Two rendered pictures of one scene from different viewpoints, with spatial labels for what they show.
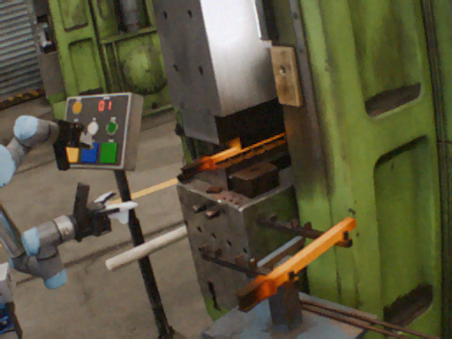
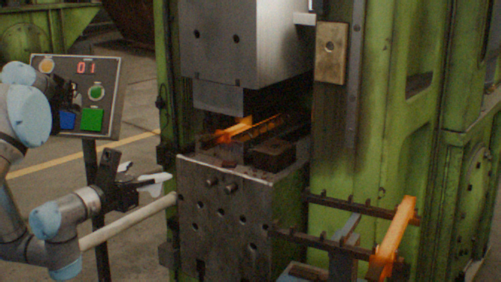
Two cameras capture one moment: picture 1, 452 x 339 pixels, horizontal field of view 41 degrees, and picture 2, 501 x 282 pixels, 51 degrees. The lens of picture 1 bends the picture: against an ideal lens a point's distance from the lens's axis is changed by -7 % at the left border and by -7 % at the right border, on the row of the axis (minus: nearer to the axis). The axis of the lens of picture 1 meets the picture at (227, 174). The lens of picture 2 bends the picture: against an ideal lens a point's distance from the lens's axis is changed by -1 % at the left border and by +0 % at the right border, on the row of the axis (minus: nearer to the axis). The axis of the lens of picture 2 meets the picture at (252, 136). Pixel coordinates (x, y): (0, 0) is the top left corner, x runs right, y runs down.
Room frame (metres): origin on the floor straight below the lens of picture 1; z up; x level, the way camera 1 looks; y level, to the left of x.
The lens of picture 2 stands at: (0.47, 0.57, 1.56)
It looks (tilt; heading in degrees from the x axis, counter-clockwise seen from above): 20 degrees down; 337
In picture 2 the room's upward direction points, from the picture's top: straight up
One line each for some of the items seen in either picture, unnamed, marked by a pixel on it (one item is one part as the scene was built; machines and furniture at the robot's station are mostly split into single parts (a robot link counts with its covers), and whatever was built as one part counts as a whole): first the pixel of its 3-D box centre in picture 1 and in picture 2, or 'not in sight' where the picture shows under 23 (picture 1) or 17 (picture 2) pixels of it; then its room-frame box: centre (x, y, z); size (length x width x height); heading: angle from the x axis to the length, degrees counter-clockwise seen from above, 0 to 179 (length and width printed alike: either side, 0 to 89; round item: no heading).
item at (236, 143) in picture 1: (268, 126); (268, 104); (2.08, -0.17, 1.04); 0.30 x 0.07 x 0.06; 122
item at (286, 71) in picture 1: (286, 75); (330, 53); (1.77, -0.22, 1.27); 0.09 x 0.02 x 0.17; 32
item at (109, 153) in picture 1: (109, 153); (92, 119); (2.24, 0.41, 1.01); 0.07 x 0.05 x 0.07; 57
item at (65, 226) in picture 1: (64, 229); (86, 204); (1.67, 0.50, 0.98); 0.08 x 0.05 x 0.08; 32
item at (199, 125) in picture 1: (251, 107); (256, 84); (2.08, -0.12, 1.12); 0.42 x 0.20 x 0.10; 122
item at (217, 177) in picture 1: (259, 151); (256, 128); (2.08, -0.12, 0.96); 0.42 x 0.20 x 0.09; 122
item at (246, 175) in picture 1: (256, 179); (275, 155); (1.85, -0.08, 0.95); 0.12 x 0.08 x 0.06; 122
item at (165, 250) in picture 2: not in sight; (171, 254); (2.34, 0.15, 0.36); 0.09 x 0.07 x 0.12; 32
